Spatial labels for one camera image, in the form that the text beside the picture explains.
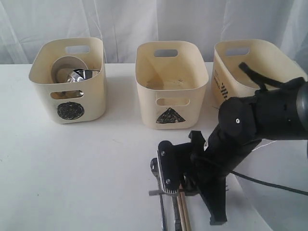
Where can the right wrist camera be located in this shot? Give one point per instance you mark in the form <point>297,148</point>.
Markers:
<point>173,163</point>

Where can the steel knife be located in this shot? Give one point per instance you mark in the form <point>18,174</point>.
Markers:
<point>177,221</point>

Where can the large white square plate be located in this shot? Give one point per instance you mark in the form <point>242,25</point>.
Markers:
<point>284,163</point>

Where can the cream bin with square mark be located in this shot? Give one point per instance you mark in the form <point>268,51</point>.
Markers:
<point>228,80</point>

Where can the cream bin with circle mark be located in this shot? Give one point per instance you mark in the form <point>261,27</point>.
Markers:
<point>61,109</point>

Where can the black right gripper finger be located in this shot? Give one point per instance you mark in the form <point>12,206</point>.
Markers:
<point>213,193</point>

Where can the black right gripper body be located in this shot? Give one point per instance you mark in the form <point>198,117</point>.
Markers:
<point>212,160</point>

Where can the steel fork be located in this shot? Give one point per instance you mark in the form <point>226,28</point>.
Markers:
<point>155,192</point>

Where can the right wooden chopstick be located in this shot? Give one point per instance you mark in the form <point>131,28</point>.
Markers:
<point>186,213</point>

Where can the cream bin with triangle mark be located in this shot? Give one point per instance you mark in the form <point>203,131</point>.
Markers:
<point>171,79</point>

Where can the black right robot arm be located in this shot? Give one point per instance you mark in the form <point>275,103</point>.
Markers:
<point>243,122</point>

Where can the white backdrop curtain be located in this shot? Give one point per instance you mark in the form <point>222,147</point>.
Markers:
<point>123,25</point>

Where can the steel spoon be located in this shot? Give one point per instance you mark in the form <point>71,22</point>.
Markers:
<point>155,172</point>

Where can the steel mug with angular handle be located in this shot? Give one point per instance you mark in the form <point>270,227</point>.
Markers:
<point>78,75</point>

